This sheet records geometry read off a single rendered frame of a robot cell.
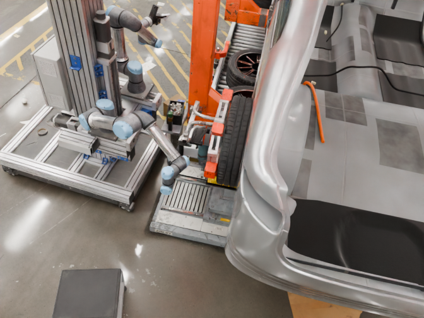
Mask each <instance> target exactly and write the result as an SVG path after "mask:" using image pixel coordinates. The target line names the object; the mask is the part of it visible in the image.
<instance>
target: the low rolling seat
mask: <svg viewBox="0 0 424 318"><path fill-rule="evenodd" d="M124 283H125V281H124V275H123V272H122V269H121V268H106V269H63V270H62V271H61V276H60V280H59V285H58V289H57V295H56V301H55V304H54V310H53V313H52V318H122V306H123V298H124V292H125V291H126V290H127V288H126V286H124Z"/></svg>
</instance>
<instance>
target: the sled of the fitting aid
mask: <svg viewBox="0 0 424 318"><path fill-rule="evenodd" d="M213 188H214V186H211V187H210V190H209V195H208V200H207V203H206V207H205V210H204V215H203V222H206V223H212V224H215V225H221V226H224V227H228V222H229V218H230V216H227V215H221V214H218V213H212V212H209V211H208V208H209V204H210V201H211V196H212V192H213Z"/></svg>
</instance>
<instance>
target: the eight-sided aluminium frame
mask: <svg viewBox="0 0 424 318"><path fill-rule="evenodd" d="M229 108H230V103H229V101H228V100H222V99H221V100H220V102H219V106H218V110H217V113H216V117H215V120H214V122H219V123H222V124H225V128H226V124H227V118H228V111H229ZM220 111H223V115H222V118H219V114H220ZM224 133H225V129H224ZM214 137H215V135H211V141H210V144H209V148H208V155H207V156H208V159H207V161H208V162H210V160H211V162H214V163H217V164H218V162H219V159H220V153H221V147H219V144H220V138H221V136H218V138H217V142H216V147H214V148H212V147H213V141H214ZM221 146H222V145H221Z"/></svg>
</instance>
